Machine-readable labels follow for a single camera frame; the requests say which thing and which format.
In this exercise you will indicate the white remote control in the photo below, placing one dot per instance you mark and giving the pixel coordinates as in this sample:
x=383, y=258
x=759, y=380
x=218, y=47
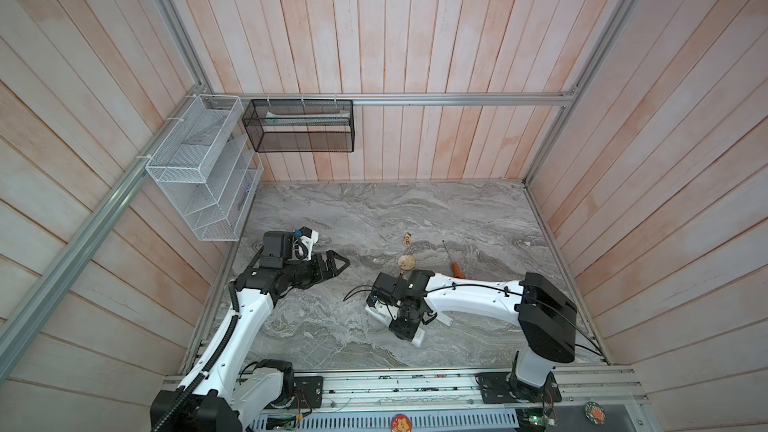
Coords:
x=418, y=338

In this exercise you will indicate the red round sticker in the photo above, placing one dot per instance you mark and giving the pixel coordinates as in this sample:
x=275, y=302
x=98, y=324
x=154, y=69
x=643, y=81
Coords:
x=401, y=423

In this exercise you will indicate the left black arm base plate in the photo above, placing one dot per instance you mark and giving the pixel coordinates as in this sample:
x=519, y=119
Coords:
x=307, y=395

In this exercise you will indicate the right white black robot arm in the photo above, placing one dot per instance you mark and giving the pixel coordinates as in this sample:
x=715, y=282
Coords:
x=546, y=316

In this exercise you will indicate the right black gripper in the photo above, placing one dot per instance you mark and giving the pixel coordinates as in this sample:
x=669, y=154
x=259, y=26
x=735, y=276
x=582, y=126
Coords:
x=401, y=330

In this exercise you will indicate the white wire mesh shelf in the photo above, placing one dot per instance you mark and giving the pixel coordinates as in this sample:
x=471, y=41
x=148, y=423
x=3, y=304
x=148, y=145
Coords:
x=205, y=169

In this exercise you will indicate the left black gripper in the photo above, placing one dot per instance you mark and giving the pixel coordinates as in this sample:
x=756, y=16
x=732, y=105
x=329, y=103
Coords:
x=322, y=273

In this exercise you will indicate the white battery cover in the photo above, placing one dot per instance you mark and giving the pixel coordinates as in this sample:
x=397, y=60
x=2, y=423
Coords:
x=444, y=319

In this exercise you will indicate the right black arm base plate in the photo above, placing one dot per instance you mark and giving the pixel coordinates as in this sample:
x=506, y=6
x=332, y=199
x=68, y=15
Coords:
x=505, y=388

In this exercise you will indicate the black wire mesh basket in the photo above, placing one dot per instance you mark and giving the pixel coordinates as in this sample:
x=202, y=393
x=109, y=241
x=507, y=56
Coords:
x=300, y=125

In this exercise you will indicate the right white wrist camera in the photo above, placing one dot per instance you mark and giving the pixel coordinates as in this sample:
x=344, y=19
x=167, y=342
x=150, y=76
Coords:
x=381, y=307

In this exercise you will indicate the round wooden coaster sticker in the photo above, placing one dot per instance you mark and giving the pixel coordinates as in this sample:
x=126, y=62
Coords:
x=406, y=262

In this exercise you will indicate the round badge sticker on right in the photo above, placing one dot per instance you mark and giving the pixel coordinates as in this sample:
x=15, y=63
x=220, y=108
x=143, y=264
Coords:
x=595, y=413

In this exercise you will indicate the orange handled screwdriver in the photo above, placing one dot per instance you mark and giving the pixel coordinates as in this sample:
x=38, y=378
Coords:
x=454, y=266

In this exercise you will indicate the aluminium front rail frame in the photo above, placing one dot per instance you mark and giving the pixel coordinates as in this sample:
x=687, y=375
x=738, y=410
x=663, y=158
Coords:
x=450, y=400

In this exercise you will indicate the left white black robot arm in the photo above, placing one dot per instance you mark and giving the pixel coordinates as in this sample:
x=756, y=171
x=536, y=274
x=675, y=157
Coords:
x=212, y=396

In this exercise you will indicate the horizontal aluminium wall rail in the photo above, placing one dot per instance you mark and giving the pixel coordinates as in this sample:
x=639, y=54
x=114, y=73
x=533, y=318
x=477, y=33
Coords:
x=426, y=99

